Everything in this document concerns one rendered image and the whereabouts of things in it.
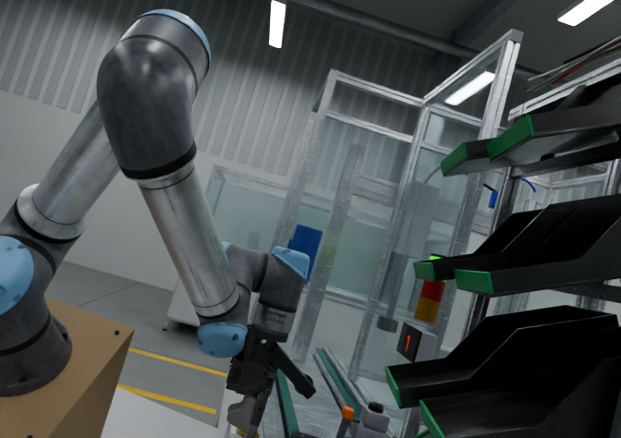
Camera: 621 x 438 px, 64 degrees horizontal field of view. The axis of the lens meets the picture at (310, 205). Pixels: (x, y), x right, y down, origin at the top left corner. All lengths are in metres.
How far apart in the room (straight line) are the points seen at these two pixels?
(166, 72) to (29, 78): 9.56
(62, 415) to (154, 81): 0.57
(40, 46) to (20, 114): 1.23
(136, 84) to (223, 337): 0.40
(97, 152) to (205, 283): 0.25
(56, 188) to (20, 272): 0.14
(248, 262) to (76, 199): 0.30
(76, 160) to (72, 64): 9.14
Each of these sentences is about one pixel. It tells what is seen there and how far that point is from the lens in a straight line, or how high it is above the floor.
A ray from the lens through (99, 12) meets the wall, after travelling 10.17.
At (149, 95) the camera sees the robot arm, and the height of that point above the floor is 1.46.
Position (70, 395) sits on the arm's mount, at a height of 1.00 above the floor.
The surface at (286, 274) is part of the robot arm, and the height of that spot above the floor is 1.29.
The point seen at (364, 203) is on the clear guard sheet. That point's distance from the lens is 2.32.
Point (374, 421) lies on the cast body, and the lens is 1.02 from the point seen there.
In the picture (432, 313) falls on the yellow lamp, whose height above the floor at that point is 1.28.
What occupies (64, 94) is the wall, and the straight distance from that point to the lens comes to 9.84.
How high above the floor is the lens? 1.34
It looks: 5 degrees up
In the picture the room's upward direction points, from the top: 16 degrees clockwise
